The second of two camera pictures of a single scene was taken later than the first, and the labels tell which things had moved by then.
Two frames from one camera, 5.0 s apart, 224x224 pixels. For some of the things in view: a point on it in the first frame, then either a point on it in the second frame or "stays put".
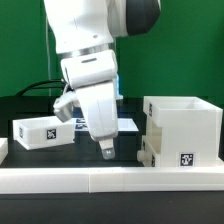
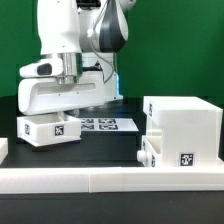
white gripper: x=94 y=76 to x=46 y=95
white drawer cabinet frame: x=188 y=130 stays put
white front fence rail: x=111 y=179 stays put
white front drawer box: x=146 y=155 stays put
